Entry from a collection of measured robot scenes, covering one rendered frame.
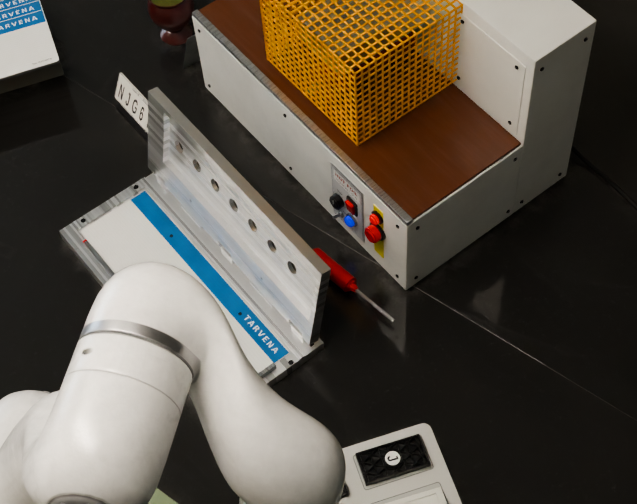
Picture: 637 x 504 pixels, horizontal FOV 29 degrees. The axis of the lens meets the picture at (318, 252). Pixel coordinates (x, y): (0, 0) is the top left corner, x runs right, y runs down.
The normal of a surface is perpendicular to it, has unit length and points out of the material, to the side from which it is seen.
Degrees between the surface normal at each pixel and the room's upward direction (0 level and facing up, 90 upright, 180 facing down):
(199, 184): 79
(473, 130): 0
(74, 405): 23
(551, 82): 90
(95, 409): 2
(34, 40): 0
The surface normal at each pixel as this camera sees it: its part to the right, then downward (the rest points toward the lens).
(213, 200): -0.78, 0.43
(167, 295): 0.35, -0.48
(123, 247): -0.05, -0.54
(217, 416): -0.80, 0.08
